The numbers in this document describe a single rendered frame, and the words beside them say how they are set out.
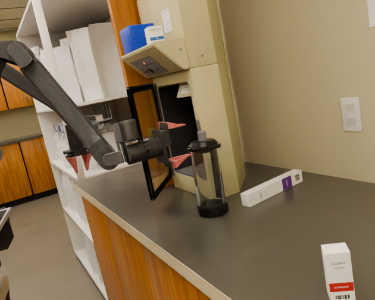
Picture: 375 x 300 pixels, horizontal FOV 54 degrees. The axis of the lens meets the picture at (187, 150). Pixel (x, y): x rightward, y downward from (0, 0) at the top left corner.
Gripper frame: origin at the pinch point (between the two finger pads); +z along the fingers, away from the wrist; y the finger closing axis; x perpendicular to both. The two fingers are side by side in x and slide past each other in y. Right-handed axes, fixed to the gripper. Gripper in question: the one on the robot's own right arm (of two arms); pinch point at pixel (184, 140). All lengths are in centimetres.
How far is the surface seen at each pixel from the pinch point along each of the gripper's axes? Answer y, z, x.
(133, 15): 47, 9, 44
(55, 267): -123, -29, 228
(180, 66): 22.8, 6.6, 7.3
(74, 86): 25, 3, 146
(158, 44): 30.3, 0.1, 7.1
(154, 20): 41.1, 9.9, 26.6
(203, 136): 0.4, 5.0, -3.4
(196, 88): 14.8, 11.0, 6.8
